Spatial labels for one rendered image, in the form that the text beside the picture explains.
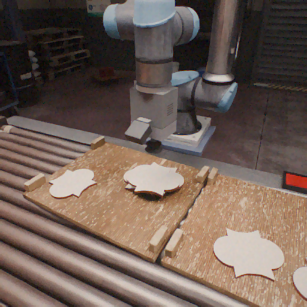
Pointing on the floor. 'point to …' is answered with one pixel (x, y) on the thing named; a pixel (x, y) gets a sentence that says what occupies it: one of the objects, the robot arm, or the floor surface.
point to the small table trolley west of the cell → (12, 90)
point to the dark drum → (18, 73)
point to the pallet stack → (56, 51)
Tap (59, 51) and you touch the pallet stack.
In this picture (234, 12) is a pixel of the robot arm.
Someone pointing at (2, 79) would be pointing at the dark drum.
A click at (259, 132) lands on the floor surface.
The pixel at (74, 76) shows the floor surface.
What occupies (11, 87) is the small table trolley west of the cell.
